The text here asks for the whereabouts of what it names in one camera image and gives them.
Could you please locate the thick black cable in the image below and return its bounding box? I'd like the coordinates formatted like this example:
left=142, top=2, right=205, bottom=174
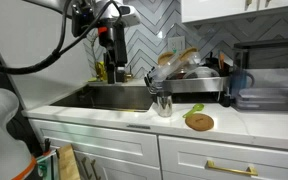
left=0, top=0, right=119, bottom=75

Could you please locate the stainless steel sink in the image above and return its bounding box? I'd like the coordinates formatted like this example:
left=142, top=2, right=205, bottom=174
left=50, top=83, right=156, bottom=113

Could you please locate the black framed glass appliance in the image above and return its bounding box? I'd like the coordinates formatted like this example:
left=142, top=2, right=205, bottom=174
left=233, top=37, right=288, bottom=94

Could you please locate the round wooden coaster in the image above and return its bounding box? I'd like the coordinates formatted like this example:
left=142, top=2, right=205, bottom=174
left=184, top=113, right=215, bottom=132

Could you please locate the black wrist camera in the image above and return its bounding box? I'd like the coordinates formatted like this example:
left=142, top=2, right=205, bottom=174
left=71, top=2, right=96, bottom=38

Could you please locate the metal dish rack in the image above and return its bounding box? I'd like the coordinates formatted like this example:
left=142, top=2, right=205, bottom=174
left=143, top=75, right=232, bottom=105

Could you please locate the blue translucent pitcher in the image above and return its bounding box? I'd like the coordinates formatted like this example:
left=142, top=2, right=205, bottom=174
left=231, top=67, right=256, bottom=98

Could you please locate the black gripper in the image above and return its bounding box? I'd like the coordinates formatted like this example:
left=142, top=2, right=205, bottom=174
left=98, top=19, right=129, bottom=85

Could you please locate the small black cup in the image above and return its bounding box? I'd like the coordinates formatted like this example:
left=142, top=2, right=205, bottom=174
left=221, top=94, right=236, bottom=108

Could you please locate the long gold drawer handle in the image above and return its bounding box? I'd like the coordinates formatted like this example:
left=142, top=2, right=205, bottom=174
left=206, top=159, right=259, bottom=177

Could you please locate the black utensil holder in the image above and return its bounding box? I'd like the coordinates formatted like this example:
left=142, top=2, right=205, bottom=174
left=204, top=51, right=232, bottom=78

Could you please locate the large clear storage bin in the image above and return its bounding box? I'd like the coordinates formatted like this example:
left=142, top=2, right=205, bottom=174
left=233, top=68, right=288, bottom=113

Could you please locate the yellow cloth draped over faucet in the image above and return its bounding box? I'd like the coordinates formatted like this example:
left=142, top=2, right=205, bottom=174
left=95, top=61, right=106, bottom=81

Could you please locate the clear plastic container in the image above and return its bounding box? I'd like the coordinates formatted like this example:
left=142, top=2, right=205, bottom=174
left=149, top=49, right=202, bottom=83

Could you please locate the white wall outlet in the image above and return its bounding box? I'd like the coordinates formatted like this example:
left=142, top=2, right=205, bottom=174
left=167, top=35, right=186, bottom=54

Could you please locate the round wooden lid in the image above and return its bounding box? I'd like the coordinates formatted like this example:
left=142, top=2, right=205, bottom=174
left=178, top=47, right=199, bottom=63
left=157, top=50, right=175, bottom=66

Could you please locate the gold spring kitchen faucet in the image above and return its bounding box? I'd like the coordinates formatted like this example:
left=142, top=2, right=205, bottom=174
left=87, top=29, right=134, bottom=83

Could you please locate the white lower kitchen cabinet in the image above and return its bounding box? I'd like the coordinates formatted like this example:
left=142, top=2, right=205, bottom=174
left=28, top=118, right=288, bottom=180

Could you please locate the gold cabinet door handle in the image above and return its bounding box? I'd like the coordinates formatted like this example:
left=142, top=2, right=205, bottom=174
left=80, top=156, right=91, bottom=180
left=90, top=158, right=102, bottom=180

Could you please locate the wooden cutting board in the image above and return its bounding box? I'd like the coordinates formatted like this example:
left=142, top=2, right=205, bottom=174
left=56, top=143, right=82, bottom=180

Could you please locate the white upper cabinet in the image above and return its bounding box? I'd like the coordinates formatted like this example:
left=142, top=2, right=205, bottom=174
left=181, top=0, right=288, bottom=24

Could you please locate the silver metal cup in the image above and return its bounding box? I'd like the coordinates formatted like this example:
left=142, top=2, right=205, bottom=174
left=156, top=90, right=174, bottom=118

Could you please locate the white bowl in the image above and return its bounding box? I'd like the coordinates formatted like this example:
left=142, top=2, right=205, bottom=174
left=183, top=66, right=221, bottom=80

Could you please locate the green plastic measuring spoon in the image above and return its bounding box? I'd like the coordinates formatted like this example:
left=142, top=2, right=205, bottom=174
left=182, top=103, right=205, bottom=119

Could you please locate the orange spatula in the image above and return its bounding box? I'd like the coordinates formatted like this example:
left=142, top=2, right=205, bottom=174
left=218, top=52, right=226, bottom=72

